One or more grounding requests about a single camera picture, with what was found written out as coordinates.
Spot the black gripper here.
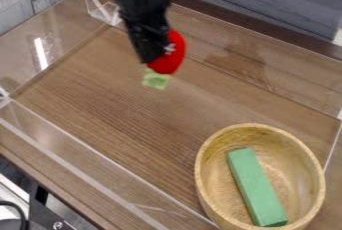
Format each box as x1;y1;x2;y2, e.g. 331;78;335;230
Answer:
116;0;174;64

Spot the red plush strawberry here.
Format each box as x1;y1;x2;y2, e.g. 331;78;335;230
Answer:
141;30;185;90

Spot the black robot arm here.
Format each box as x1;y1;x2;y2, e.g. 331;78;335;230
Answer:
113;0;170;64

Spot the wooden oval bowl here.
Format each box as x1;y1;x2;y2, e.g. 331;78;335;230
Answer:
193;123;325;230

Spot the green rectangular block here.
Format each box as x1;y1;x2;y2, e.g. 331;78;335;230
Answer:
225;148;288;227

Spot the clear acrylic corner bracket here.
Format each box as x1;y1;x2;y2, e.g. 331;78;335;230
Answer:
85;0;121;26

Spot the clear acrylic enclosure wall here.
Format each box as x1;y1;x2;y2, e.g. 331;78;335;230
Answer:
0;87;217;230

